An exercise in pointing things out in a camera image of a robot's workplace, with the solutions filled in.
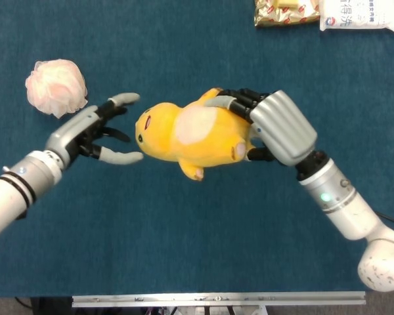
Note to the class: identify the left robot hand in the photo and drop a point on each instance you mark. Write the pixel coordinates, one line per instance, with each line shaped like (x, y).
(85, 131)

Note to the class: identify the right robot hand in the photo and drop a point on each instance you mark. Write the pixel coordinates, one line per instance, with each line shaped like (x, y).
(282, 131)

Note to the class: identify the yellow plush toy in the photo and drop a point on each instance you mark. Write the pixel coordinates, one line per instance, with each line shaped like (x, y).
(197, 134)

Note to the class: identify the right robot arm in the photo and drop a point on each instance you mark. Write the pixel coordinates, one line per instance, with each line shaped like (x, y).
(351, 216)

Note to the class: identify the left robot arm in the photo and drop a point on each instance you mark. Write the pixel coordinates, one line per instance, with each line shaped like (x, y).
(18, 187)

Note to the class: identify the pink mesh bath sponge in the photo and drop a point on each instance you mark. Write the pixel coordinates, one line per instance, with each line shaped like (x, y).
(56, 87)

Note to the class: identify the gold red-printed snack package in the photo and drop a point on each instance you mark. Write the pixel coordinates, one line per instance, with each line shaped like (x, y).
(282, 14)

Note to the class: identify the blue table cloth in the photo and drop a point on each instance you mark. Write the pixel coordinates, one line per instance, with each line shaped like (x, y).
(170, 229)

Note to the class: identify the white printed plastic bag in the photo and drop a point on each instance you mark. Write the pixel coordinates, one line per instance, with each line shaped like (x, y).
(358, 16)

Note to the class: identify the aluminium profile rail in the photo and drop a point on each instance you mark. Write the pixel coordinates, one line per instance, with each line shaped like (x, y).
(216, 298)

